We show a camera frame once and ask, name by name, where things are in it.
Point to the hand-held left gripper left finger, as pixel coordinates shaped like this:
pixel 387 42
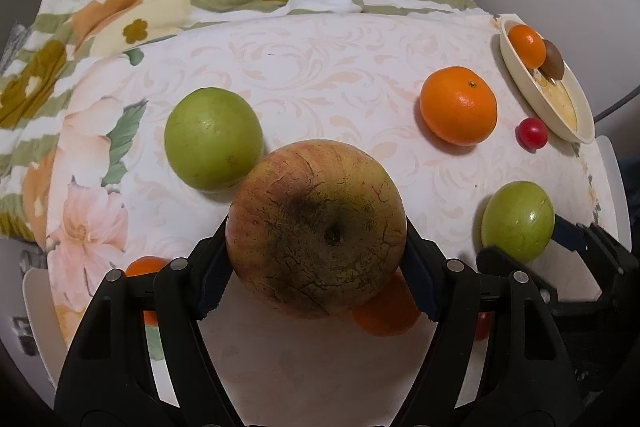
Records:
pixel 214 272

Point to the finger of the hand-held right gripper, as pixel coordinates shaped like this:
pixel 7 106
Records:
pixel 500 259
pixel 572 234

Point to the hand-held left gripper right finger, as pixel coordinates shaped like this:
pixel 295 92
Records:
pixel 420 279

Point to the small green apple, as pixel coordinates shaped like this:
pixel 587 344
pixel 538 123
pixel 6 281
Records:
pixel 517 222

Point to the small red tomato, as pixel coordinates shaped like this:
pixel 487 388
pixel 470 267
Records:
pixel 482 324
pixel 532 133

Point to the large reddish cracked apple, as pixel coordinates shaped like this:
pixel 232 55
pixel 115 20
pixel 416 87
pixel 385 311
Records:
pixel 315 227

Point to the cream bowl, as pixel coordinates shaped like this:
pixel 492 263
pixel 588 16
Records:
pixel 565 107

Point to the large green apple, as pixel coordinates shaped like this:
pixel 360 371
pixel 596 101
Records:
pixel 210 137

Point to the large orange mandarin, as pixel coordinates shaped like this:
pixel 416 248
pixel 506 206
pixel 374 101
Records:
pixel 457 104

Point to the small orange mandarin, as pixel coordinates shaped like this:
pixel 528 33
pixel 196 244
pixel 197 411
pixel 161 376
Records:
pixel 526 46
pixel 145 266

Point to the brown fruit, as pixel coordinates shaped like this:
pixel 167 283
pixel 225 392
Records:
pixel 554 59

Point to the white floral tablecloth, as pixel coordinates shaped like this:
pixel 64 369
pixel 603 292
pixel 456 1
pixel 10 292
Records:
pixel 325 72

